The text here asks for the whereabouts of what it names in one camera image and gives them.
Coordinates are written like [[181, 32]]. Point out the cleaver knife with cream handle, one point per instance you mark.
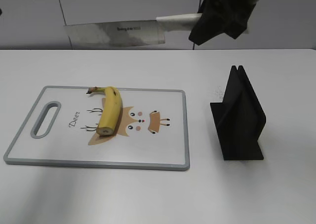
[[130, 33]]

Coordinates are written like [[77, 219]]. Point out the white deer cutting board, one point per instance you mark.
[[60, 130]]

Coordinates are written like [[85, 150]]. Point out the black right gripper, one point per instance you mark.
[[228, 17]]

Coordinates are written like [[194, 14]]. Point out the black knife stand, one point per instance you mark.
[[239, 119]]

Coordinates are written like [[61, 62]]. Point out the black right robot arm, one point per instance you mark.
[[218, 17]]

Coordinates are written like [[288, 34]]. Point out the yellow banana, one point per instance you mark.
[[111, 110]]

